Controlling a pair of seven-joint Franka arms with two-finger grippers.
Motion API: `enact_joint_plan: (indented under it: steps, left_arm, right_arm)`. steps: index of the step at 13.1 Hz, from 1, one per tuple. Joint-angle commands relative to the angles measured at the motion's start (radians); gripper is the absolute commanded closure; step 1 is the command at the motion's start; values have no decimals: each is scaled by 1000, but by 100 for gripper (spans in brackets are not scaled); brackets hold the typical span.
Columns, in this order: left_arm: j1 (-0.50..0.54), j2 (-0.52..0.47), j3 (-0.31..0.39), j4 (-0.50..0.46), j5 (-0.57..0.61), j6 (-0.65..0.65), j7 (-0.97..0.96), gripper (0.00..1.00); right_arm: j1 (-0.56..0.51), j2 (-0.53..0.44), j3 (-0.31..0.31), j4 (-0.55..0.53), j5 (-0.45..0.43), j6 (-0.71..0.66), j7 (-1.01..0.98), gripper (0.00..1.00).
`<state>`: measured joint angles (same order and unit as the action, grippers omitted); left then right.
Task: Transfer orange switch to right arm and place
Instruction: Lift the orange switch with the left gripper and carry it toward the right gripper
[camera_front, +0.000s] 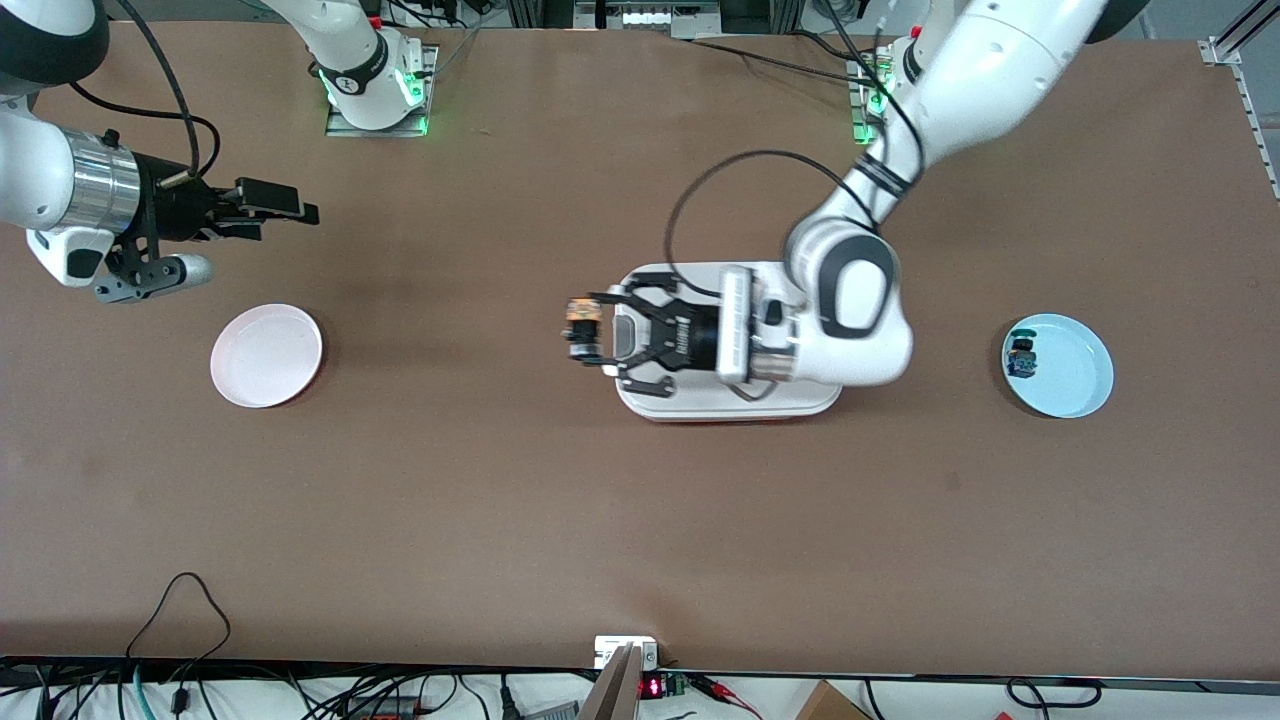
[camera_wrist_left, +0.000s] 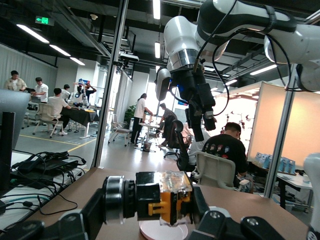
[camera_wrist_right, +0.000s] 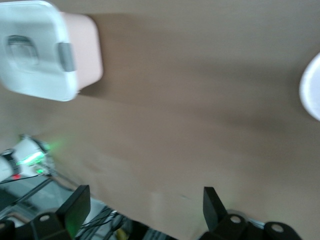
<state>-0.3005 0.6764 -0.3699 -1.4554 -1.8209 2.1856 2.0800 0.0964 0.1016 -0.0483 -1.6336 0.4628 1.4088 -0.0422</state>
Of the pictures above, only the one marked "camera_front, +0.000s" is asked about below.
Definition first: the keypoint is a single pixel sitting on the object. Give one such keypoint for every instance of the green push button switch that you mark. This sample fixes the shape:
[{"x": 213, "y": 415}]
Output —
[{"x": 1022, "y": 354}]

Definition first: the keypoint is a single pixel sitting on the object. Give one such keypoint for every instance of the pink round plate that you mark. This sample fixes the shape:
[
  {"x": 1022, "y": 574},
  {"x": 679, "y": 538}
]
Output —
[{"x": 266, "y": 356}]

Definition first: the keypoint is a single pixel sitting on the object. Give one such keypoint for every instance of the silver camera mount bracket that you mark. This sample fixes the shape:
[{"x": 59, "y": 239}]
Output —
[{"x": 625, "y": 650}]

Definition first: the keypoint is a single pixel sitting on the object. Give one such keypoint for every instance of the light blue round plate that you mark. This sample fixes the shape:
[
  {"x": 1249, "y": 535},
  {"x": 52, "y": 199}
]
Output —
[{"x": 1070, "y": 370}]

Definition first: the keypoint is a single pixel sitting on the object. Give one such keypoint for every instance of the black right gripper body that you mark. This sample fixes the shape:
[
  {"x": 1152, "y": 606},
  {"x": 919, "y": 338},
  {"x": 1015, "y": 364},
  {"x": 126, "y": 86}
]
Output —
[{"x": 172, "y": 208}]

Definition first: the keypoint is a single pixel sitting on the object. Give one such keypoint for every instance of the red LED display module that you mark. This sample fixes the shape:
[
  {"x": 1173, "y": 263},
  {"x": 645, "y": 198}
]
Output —
[{"x": 652, "y": 688}]

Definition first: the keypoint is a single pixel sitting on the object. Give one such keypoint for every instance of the aluminium extrusion rail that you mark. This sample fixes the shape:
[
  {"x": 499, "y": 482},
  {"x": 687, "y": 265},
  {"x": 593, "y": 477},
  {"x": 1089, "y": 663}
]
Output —
[{"x": 1255, "y": 120}]

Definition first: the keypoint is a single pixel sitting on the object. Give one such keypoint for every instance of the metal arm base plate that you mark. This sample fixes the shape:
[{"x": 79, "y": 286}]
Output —
[
  {"x": 858, "y": 100},
  {"x": 425, "y": 95}
]

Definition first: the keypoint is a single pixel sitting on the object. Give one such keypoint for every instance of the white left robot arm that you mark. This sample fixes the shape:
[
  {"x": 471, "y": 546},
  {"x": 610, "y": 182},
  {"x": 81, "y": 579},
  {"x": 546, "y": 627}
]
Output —
[{"x": 990, "y": 70}]

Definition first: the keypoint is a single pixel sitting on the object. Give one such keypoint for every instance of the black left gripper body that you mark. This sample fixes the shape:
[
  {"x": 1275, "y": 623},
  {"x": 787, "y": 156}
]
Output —
[{"x": 694, "y": 345}]

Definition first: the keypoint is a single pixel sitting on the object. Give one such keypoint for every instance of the brown cardboard box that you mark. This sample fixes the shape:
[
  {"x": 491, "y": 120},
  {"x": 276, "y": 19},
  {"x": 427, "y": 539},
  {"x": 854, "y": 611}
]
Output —
[{"x": 830, "y": 703}]

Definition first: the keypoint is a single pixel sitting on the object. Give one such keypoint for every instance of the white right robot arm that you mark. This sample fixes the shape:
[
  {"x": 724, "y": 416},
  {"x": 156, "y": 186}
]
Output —
[{"x": 40, "y": 170}]

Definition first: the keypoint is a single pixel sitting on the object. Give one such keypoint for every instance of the silver equipment box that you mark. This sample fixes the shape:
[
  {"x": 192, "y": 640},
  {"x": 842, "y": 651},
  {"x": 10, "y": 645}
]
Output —
[{"x": 650, "y": 18}]

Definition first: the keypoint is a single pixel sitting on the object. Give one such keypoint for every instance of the orange push button switch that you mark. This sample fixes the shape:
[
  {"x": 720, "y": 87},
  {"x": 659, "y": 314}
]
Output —
[{"x": 582, "y": 328}]

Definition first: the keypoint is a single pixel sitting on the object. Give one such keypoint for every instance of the white lunch box grey clips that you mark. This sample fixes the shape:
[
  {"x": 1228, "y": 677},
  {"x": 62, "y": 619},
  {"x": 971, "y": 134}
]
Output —
[{"x": 720, "y": 404}]

